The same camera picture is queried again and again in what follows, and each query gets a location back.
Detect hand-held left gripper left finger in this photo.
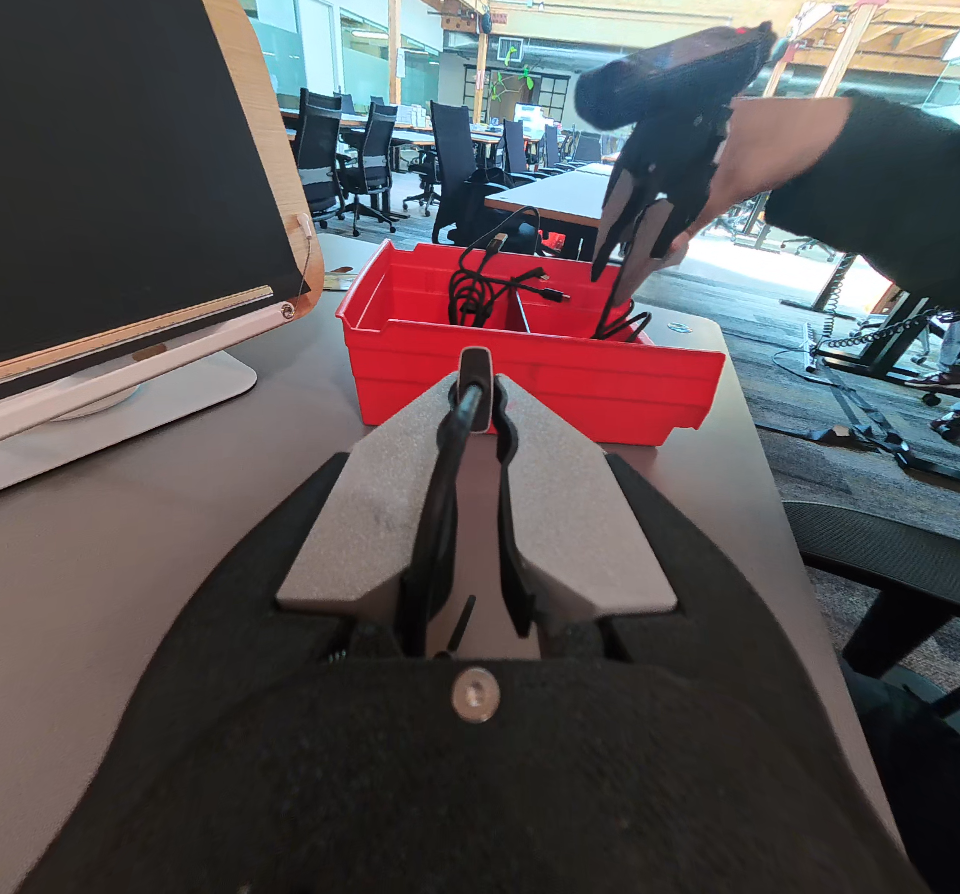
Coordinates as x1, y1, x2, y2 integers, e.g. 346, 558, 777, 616
276, 372, 462, 655

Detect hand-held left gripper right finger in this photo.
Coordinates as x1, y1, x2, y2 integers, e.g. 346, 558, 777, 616
491, 372, 678, 640

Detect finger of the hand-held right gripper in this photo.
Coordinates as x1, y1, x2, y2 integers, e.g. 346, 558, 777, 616
591, 172, 642, 283
609, 195, 678, 307

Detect red plastic bin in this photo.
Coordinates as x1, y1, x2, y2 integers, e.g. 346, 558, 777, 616
336, 240, 727, 447

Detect grey usb hub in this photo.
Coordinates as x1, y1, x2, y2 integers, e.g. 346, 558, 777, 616
405, 346, 498, 658

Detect person's right forearm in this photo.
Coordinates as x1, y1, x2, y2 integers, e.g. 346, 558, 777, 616
765, 91, 960, 306

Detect person's right hand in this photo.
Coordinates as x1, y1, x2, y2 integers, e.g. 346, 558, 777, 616
669, 93, 854, 266

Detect white background table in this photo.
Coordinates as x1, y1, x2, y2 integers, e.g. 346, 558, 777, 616
485, 162, 618, 261

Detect black office chair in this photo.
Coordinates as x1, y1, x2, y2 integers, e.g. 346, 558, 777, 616
431, 100, 492, 246
337, 102, 410, 235
501, 119, 545, 178
296, 87, 354, 231

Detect green hanging decoration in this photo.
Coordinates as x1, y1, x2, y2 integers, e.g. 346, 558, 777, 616
491, 65, 537, 106

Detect mesh office chair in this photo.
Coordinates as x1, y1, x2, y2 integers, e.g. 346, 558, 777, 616
783, 500, 960, 677

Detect wooden backing board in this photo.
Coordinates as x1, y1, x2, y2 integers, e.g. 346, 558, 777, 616
178, 0, 326, 319

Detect black display panel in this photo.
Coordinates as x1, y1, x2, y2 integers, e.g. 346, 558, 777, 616
0, 0, 303, 385

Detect person's body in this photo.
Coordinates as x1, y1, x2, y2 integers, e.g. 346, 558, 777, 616
840, 657, 960, 894

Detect black multi-plug cable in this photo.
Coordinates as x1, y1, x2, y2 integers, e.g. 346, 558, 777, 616
448, 207, 571, 328

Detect black desk frame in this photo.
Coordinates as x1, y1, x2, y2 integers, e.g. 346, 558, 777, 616
780, 252, 960, 385

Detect thin steel wire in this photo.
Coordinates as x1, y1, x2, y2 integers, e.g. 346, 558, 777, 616
288, 215, 315, 317

